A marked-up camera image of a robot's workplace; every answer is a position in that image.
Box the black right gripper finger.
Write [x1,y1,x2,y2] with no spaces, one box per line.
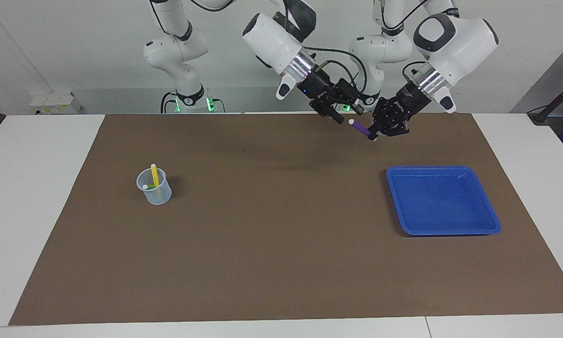
[335,77,364,115]
[310,101,345,125]

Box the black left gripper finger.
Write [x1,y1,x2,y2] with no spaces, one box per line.
[368,120,410,140]
[373,97,397,128]

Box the purple pen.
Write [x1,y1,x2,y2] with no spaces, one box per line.
[348,119,378,140]

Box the blue plastic tray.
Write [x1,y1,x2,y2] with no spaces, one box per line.
[386,165,502,236]

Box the brown table mat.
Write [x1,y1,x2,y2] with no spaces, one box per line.
[8,112,563,326]

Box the black stand pole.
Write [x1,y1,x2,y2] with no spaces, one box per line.
[528,74,563,125]

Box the translucent plastic cup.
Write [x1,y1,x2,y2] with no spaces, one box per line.
[136,168,173,206]

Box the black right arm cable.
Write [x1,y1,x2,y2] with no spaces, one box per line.
[305,45,367,94]

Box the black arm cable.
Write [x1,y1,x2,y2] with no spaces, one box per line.
[305,45,367,94]
[374,0,432,78]

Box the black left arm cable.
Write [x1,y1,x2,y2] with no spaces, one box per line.
[374,0,432,78]

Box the white wall box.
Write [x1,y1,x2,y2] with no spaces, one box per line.
[30,92,83,115]

